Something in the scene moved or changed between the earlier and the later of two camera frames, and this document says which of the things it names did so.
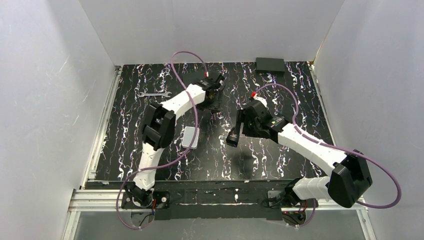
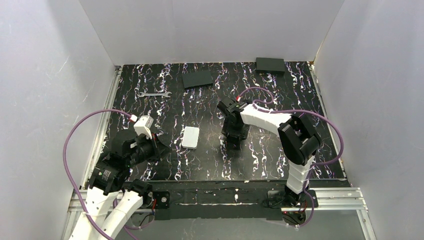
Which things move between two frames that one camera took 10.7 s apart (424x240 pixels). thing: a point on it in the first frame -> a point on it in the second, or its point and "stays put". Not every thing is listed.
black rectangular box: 270,66 stays put
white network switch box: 188,135 stays put
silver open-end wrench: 166,94 stays put
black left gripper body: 214,96 -> 156,145
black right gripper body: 239,122 -> 236,133
